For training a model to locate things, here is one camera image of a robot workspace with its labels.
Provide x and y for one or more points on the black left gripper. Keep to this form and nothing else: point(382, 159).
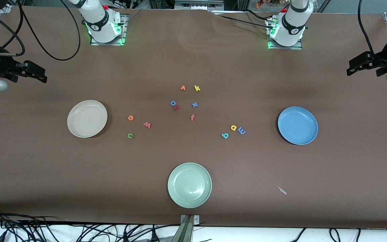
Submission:
point(382, 60)

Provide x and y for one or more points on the pink letter w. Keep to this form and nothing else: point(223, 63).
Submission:
point(147, 125)

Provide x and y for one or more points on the blue letter m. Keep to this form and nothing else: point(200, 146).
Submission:
point(242, 131)

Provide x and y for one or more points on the cyan letter b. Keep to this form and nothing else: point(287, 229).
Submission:
point(227, 135)

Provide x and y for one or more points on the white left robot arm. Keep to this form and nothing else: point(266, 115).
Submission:
point(292, 23)

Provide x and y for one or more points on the beige brown plate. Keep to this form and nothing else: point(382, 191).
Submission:
point(87, 118)

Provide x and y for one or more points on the blue plate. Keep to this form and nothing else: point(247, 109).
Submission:
point(297, 125)

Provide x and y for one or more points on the orange dried flowers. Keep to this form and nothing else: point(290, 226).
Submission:
point(260, 4)

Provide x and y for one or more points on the blue letter o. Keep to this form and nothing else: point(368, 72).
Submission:
point(171, 102)

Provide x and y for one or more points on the white paper scrap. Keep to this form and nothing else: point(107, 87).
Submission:
point(282, 191)

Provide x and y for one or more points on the yellow letter k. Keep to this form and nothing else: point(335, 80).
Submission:
point(197, 88)

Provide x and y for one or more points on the grey equipment box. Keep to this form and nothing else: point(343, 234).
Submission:
point(198, 5)

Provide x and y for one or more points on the brown table cover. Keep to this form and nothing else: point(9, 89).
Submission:
point(213, 158)

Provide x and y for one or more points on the pale green plate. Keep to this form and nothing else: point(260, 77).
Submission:
point(189, 185)

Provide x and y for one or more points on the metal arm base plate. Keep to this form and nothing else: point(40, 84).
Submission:
point(124, 33)
point(297, 47)

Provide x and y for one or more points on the metal table edge bracket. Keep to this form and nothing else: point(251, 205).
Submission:
point(186, 232)

